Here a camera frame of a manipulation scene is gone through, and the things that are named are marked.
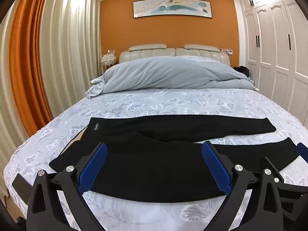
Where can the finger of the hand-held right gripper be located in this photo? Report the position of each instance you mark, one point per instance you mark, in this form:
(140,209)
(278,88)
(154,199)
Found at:
(273,167)
(302,150)

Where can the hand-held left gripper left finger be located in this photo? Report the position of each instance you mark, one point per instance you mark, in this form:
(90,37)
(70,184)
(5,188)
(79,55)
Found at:
(92,167)

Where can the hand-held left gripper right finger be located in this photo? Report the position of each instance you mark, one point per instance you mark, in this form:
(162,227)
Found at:
(216,167)

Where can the black pants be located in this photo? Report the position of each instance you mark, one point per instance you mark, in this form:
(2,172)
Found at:
(156,168)

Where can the smartphone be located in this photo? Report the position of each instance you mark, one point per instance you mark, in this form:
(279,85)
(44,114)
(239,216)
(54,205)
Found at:
(21,188)

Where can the bed with butterfly print sheet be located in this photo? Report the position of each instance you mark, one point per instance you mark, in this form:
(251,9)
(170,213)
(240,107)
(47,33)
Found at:
(149,101)

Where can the black bag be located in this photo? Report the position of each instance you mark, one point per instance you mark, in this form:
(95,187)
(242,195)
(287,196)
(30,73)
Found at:
(242,71)

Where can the white wardrobe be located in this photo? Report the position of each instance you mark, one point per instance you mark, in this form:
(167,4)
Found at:
(272,53)

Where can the grey duvet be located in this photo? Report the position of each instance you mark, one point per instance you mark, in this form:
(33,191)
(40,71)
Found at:
(168,74)

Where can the white flower table lamp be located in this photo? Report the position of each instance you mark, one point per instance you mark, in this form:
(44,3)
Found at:
(108,60)

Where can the cream curtain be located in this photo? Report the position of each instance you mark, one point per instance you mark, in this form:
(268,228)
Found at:
(69,48)

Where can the orange curtain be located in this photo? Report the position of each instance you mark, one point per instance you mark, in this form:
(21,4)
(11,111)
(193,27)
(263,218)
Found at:
(26,65)

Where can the cream padded headboard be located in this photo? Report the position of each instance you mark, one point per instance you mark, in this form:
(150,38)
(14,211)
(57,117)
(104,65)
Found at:
(149,51)

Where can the white wall control panel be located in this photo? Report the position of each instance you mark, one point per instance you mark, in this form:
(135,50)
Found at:
(227,51)

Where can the wall switch panel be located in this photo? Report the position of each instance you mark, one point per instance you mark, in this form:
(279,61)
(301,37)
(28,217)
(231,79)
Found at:
(111,51)

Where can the framed wall painting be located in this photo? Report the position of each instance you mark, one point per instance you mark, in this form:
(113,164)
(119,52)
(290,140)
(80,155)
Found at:
(172,8)

